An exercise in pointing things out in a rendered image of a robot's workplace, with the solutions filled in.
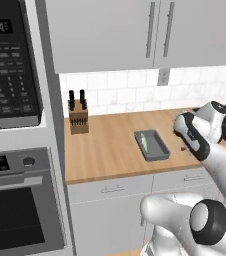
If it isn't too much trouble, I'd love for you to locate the grey wall outlet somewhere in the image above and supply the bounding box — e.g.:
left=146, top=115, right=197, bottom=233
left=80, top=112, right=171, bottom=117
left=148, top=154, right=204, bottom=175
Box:
left=157, top=68, right=171, bottom=87

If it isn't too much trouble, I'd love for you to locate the pale green fish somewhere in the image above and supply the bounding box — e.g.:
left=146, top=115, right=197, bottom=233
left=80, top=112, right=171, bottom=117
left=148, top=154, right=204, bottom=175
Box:
left=140, top=132, right=151, bottom=155

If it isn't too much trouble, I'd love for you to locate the wooden knife block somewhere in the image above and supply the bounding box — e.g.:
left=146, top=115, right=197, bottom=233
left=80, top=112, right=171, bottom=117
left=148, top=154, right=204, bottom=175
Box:
left=67, top=88, right=90, bottom=135

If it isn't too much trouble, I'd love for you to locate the grey drawer front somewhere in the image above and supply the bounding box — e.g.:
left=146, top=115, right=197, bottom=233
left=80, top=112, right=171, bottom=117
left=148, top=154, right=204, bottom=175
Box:
left=66, top=174, right=155, bottom=205
left=151, top=166, right=220, bottom=195

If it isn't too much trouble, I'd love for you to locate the black microwave oven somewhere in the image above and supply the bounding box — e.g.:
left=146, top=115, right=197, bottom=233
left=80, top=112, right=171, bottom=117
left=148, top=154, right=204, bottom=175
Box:
left=0, top=0, right=45, bottom=133

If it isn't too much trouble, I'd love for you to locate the steel built-in oven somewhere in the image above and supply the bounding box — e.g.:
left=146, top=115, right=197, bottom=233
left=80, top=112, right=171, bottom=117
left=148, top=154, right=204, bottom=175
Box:
left=0, top=146, right=68, bottom=256

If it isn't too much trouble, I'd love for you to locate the wide grey cupboard door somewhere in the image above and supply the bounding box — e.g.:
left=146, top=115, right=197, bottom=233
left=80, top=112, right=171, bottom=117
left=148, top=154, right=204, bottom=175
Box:
left=44, top=0, right=160, bottom=75

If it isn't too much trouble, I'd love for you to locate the steel oven door handle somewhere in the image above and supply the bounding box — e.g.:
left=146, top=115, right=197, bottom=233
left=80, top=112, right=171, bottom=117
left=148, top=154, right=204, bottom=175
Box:
left=0, top=176, right=44, bottom=194

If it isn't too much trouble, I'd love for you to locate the grey drawer handle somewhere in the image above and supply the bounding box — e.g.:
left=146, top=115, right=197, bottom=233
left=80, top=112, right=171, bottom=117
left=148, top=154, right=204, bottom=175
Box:
left=183, top=173, right=206, bottom=183
left=100, top=184, right=126, bottom=195

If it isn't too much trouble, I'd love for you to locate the round oven knob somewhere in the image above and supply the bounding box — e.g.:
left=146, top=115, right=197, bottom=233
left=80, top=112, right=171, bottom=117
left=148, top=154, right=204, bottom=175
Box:
left=22, top=156, right=36, bottom=168

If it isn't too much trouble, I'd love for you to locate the grey container tray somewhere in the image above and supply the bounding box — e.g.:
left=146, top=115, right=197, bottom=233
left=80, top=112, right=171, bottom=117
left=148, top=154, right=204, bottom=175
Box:
left=133, top=129, right=172, bottom=163

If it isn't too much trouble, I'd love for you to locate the grey base cupboard door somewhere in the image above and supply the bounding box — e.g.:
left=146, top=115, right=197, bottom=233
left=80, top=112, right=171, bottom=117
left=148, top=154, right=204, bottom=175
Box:
left=68, top=194, right=153, bottom=256

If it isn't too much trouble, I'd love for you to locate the long grey cupboard handle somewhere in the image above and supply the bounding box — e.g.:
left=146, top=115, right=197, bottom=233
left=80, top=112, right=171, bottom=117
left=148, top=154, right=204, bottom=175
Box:
left=145, top=1, right=156, bottom=59
left=162, top=1, right=176, bottom=58

